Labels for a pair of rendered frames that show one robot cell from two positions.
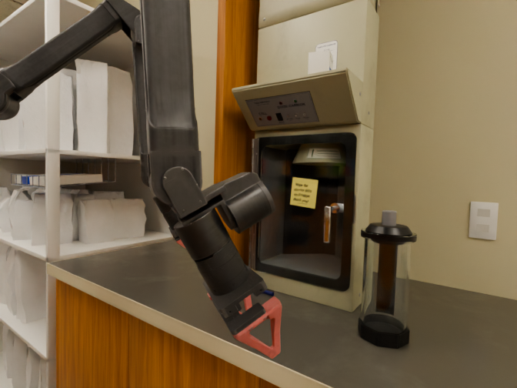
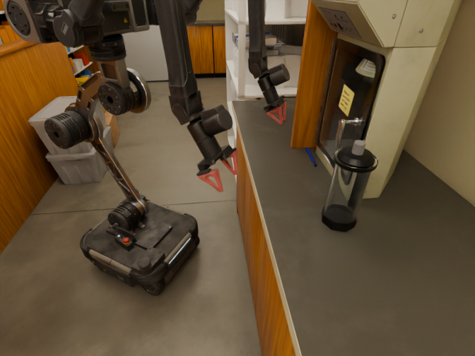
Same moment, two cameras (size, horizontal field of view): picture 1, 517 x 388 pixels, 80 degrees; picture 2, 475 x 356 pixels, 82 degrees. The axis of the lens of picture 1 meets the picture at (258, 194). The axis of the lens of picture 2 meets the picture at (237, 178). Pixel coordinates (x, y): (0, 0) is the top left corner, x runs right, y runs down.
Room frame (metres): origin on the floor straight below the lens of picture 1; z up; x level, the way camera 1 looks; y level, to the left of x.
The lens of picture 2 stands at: (0.01, -0.53, 1.53)
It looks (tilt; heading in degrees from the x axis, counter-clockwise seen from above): 35 degrees down; 49
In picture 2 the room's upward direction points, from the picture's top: straight up
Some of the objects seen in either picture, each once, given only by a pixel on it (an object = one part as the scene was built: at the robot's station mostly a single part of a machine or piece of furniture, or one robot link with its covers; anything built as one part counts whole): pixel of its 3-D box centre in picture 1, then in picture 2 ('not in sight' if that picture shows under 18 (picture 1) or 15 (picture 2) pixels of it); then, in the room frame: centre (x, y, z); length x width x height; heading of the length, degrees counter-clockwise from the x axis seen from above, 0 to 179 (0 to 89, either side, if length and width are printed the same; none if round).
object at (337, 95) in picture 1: (292, 105); (346, 17); (0.80, -0.08, 1.46); 0.32 x 0.11 x 0.10; 55
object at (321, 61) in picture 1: (320, 68); not in sight; (0.76, -0.14, 1.54); 0.05 x 0.05 x 0.06; 68
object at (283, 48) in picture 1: (319, 162); (392, 67); (0.95, -0.19, 1.33); 0.32 x 0.25 x 0.77; 55
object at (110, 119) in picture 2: not in sight; (101, 130); (0.75, 2.73, 0.14); 0.41 x 0.32 x 0.28; 61
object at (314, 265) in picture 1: (298, 208); (341, 111); (0.84, -0.11, 1.19); 0.30 x 0.01 x 0.40; 55
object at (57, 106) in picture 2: not in sight; (75, 123); (0.44, 2.21, 0.49); 0.60 x 0.42 x 0.33; 55
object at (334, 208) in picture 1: (330, 222); (345, 132); (0.76, -0.18, 1.17); 0.05 x 0.03 x 0.10; 145
